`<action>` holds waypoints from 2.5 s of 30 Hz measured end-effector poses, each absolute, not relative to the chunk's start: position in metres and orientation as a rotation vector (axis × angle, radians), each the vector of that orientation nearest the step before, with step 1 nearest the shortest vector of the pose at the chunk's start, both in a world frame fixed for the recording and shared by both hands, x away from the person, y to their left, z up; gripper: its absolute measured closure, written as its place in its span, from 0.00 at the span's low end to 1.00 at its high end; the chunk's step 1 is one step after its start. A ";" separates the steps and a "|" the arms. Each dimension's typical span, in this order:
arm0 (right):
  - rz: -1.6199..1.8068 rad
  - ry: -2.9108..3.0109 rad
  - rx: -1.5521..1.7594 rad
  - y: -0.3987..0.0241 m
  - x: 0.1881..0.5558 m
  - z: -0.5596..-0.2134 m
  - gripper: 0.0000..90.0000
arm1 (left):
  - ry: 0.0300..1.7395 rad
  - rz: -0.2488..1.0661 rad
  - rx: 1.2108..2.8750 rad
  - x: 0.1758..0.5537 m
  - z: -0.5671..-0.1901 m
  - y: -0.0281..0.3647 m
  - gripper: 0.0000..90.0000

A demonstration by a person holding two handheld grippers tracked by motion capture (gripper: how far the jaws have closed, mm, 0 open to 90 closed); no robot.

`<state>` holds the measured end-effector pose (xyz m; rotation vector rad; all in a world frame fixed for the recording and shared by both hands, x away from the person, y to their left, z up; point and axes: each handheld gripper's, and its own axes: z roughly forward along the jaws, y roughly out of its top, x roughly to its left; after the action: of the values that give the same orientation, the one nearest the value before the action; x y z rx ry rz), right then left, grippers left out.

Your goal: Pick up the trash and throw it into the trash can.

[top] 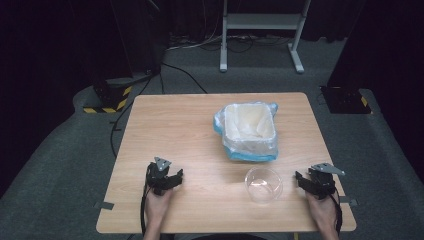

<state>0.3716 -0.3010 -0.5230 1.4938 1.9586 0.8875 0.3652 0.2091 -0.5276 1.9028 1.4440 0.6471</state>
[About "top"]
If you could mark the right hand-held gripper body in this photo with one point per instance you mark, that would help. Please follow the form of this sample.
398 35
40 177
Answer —
321 181

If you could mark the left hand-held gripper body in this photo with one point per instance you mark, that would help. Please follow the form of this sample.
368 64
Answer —
156 176

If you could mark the clear plastic cup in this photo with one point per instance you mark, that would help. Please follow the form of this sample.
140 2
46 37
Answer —
263 186

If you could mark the blue trash bin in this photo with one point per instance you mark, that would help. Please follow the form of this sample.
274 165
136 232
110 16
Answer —
248 156

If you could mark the clear plastic bin bag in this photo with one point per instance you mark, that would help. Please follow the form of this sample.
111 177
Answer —
250 126

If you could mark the person's right hand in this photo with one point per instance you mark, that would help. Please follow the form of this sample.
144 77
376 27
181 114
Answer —
321 211

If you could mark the grey tape strip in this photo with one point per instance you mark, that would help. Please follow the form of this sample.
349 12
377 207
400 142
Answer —
349 201
104 205

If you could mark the black hazard-striped stand base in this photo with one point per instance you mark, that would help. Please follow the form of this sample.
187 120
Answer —
111 96

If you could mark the white metal stand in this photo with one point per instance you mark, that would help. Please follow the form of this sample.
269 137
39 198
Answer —
263 21

